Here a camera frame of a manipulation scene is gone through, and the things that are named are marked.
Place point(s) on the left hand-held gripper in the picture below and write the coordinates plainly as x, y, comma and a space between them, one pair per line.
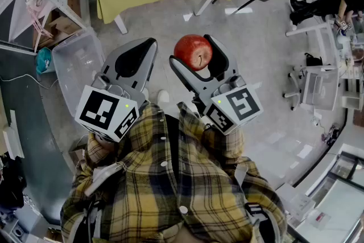
96, 111

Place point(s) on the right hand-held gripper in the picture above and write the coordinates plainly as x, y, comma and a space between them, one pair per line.
233, 108

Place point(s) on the red apple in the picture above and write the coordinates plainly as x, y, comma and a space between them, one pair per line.
190, 49

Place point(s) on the person's left forearm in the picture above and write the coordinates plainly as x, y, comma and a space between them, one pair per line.
102, 156

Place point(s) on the person's right forearm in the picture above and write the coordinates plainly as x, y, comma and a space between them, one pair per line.
224, 148

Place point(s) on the white shoe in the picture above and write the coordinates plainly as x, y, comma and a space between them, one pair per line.
163, 96
145, 93

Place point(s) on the clear plastic storage bin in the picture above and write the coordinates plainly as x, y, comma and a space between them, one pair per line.
76, 65

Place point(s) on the open cardboard box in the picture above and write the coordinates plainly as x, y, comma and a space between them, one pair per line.
61, 25

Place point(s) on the flat cardboard box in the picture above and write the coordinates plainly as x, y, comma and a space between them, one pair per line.
74, 0

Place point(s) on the teal bag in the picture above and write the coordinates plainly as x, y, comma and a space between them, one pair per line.
44, 61

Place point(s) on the small black bag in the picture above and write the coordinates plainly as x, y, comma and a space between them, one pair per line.
312, 60

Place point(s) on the small cardboard box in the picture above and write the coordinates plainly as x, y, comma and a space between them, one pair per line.
76, 156

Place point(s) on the white office chair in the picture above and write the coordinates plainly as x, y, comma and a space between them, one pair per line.
318, 88

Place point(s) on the white desk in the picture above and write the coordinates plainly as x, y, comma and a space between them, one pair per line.
312, 28

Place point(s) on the yellow plaid shirt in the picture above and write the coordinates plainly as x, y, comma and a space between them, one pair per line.
148, 179

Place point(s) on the dark green table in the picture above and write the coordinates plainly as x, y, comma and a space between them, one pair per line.
34, 122

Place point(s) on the pink toy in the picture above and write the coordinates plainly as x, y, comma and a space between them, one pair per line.
34, 4

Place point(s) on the white box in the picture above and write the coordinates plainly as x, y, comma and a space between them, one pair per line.
12, 139

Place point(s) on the white curved counter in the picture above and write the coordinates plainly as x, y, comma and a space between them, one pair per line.
321, 162

